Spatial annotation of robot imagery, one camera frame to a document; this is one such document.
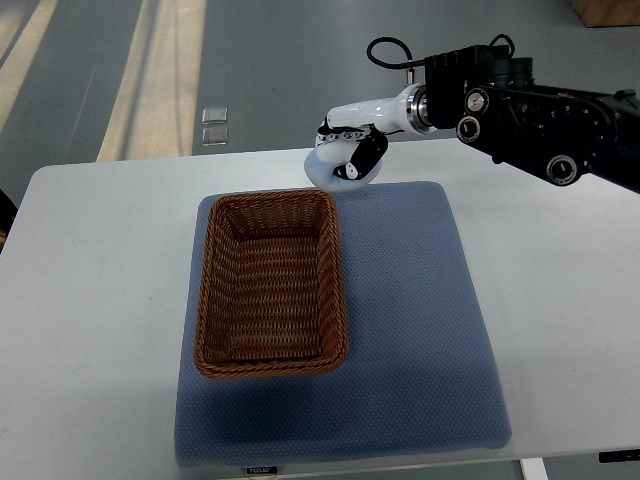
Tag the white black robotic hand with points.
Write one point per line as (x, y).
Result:
(369, 124)

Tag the brown wicker basket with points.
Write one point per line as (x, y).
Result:
(272, 298)

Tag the black label tag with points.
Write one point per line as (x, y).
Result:
(262, 470)

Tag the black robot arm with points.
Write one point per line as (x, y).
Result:
(489, 97)

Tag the lower metal floor plate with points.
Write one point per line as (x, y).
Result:
(213, 136)

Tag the upper metal floor plate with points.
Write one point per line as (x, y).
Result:
(214, 115)

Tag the dark object at left edge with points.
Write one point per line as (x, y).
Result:
(8, 213)

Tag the wooden box corner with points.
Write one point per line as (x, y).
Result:
(607, 13)

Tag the metal floor plate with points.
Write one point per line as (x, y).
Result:
(213, 136)
(214, 115)

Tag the white table leg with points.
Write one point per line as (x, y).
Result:
(533, 469)

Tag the blue fabric mat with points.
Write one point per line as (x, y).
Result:
(420, 377)

